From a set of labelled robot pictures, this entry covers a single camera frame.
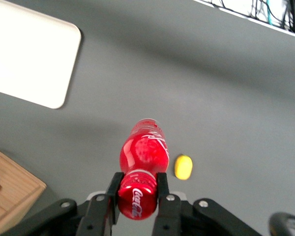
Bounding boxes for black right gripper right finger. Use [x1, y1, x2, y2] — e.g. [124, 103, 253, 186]
[151, 171, 184, 236]

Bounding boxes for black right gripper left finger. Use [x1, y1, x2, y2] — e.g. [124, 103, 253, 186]
[76, 171, 125, 236]

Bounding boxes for red coke bottle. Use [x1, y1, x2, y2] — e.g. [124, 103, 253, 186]
[117, 118, 170, 221]

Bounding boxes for beige rectangular tray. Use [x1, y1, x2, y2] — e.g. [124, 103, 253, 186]
[0, 0, 83, 110]

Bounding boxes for yellow toy lemon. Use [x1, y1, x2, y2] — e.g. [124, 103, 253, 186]
[174, 153, 194, 181]

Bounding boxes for wooden drawer cabinet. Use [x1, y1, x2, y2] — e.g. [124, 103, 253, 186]
[0, 144, 48, 236]

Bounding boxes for wooden drawer front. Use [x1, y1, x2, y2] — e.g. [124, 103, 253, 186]
[0, 145, 47, 214]

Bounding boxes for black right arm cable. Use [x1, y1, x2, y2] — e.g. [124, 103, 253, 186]
[268, 211, 295, 236]

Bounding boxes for teal floor cable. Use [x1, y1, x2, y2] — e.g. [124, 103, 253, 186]
[265, 0, 274, 26]

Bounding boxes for tangled black floor cables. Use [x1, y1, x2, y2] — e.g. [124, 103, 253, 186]
[194, 0, 295, 39]

